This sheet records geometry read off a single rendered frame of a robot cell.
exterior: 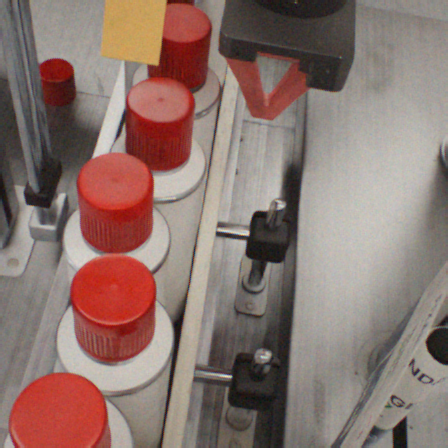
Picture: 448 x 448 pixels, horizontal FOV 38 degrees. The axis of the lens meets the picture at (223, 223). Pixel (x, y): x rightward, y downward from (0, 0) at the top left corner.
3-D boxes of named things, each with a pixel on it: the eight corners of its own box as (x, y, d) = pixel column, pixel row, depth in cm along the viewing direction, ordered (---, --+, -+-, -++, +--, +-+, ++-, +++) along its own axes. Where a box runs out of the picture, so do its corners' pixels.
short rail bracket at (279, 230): (268, 304, 55) (299, 222, 45) (233, 298, 55) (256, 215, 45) (271, 270, 56) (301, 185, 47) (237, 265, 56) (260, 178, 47)
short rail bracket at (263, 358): (256, 442, 48) (288, 382, 38) (171, 428, 48) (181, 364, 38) (260, 399, 50) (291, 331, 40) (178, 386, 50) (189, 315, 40)
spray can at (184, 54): (202, 262, 50) (238, 54, 33) (133, 267, 49) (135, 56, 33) (193, 207, 53) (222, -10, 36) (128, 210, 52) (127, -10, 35)
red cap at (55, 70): (34, 98, 64) (30, 73, 62) (52, 77, 66) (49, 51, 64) (65, 110, 64) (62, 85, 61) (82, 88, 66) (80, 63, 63)
